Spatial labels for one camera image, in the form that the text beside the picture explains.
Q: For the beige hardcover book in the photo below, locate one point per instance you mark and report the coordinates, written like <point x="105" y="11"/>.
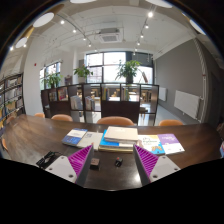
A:
<point x="121" y="133"/>

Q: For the small white wall radiator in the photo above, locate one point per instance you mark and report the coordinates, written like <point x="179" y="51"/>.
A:
<point x="162" y="94"/>

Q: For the purple and white book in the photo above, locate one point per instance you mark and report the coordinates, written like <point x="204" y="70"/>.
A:
<point x="170" y="143"/>

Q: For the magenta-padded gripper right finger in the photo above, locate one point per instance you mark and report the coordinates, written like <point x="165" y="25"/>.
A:
<point x="165" y="166"/>

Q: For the small potted green plant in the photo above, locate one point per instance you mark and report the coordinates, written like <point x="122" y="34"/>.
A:
<point x="82" y="71"/>
<point x="51" y="80"/>

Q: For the dark blue and white book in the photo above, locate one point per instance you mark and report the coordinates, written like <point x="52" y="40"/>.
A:
<point x="75" y="136"/>

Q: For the light blue cover book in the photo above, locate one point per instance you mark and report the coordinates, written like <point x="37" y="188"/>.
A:
<point x="105" y="143"/>

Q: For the ceiling spot lights group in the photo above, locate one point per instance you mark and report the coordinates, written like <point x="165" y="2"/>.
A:
<point x="150" y="14"/>

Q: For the orange chairs group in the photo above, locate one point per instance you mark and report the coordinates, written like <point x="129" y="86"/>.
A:
<point x="115" y="120"/>

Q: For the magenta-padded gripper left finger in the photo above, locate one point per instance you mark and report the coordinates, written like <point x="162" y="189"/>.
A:
<point x="59" y="166"/>

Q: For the round ceiling light panels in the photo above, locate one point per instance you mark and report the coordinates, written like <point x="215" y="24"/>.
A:
<point x="43" y="20"/>

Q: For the black power strip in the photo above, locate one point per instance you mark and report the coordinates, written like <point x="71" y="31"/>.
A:
<point x="94" y="163"/>

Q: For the large white wall radiator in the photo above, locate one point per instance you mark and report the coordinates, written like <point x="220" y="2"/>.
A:
<point x="186" y="103"/>

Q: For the wall bookcase with books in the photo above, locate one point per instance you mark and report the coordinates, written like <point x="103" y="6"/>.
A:
<point x="11" y="96"/>

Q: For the large potted green plant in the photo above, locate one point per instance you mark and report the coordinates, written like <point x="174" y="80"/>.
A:
<point x="128" y="69"/>

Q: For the ceiling air conditioner unit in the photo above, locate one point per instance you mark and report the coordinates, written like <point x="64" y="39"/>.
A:
<point x="110" y="35"/>

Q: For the thick yellowish book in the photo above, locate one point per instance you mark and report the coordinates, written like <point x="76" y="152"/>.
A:
<point x="115" y="150"/>

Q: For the dark brown open shelf unit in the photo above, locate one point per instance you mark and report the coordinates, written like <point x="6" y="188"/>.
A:
<point x="120" y="110"/>

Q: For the white book with red dot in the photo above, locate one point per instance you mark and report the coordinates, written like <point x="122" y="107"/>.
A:
<point x="90" y="140"/>

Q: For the colourful yellow and blue book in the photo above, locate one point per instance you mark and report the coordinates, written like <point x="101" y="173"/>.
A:
<point x="151" y="143"/>

